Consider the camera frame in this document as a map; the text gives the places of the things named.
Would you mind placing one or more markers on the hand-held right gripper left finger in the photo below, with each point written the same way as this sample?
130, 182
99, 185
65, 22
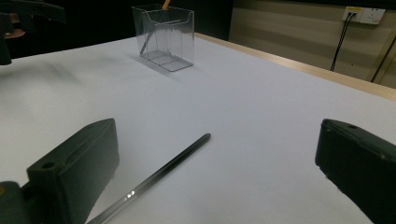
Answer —
81, 161

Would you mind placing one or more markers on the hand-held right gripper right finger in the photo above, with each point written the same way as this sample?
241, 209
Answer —
361, 168

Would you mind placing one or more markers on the black pen with silver end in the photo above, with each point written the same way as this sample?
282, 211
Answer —
174, 161

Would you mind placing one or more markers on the black pencil with orange end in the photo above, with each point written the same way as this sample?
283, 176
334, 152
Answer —
166, 3

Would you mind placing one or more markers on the clear plastic pen holder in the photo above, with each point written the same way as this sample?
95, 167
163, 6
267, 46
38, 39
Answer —
174, 46

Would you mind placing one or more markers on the dark curtain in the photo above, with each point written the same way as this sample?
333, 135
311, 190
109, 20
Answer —
93, 25

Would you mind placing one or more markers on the white wall socket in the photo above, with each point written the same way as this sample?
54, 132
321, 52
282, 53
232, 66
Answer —
367, 15

